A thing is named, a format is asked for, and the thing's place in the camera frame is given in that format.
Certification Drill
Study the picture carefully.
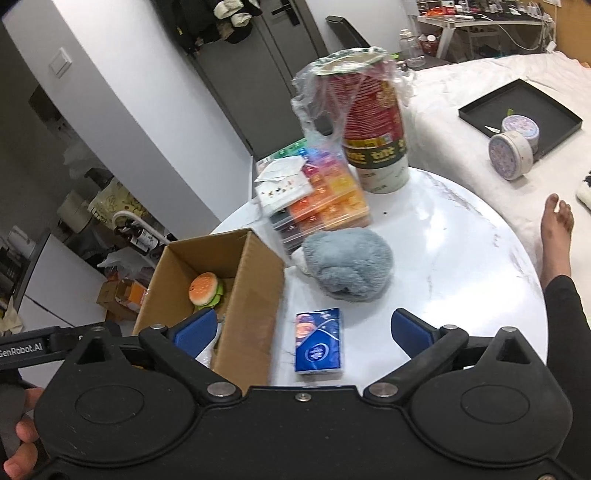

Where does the grey door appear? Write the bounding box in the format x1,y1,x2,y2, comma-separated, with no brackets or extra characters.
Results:
192,1,328,159

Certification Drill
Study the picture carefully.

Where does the person's bare foot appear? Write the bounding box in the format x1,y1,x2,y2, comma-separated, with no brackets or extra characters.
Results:
540,193,574,289

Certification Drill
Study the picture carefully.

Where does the person's left hand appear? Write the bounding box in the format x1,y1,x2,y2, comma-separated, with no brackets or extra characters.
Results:
3,387,44,479

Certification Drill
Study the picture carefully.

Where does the blue tissue pack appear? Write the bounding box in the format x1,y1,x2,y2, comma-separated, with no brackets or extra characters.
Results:
294,308,342,375

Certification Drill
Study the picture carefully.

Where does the open cardboard box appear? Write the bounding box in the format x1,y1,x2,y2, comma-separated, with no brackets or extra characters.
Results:
133,229,284,391

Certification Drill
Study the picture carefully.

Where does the colourful bead organizer box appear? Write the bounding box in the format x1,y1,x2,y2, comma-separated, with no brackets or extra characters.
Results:
254,139,370,253

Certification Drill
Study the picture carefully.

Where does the white desk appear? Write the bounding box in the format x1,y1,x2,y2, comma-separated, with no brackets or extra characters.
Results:
418,1,557,63

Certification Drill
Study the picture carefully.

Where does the round white tin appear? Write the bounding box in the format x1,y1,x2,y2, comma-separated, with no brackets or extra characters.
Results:
488,131,534,181

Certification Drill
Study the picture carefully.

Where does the hamburger plush toy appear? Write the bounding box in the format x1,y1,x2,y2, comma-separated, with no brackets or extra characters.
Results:
188,272,224,310

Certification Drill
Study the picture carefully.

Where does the black chair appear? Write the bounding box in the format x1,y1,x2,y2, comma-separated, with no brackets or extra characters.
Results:
325,15,370,49

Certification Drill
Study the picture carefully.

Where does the red cup noodle tub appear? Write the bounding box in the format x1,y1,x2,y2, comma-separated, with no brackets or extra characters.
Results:
291,46,410,194

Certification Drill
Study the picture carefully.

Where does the clear plastic bag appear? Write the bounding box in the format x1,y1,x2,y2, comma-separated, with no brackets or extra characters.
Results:
195,323,223,367

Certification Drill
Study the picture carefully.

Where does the black diamond pattern pillow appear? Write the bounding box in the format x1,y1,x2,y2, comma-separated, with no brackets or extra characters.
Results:
576,172,591,210

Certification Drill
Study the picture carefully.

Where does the grey fluffy plush toy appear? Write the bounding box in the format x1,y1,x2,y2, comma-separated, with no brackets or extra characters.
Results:
291,227,394,302

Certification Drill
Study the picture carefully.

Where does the black rectangular tray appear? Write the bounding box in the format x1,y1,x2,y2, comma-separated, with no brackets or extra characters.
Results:
458,78,584,160

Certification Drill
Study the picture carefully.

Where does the glass jar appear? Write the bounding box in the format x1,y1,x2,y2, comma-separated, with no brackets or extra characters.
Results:
400,29,426,69

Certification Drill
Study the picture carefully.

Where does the orange cardboard box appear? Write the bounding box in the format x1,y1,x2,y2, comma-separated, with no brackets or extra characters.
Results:
96,279,147,321

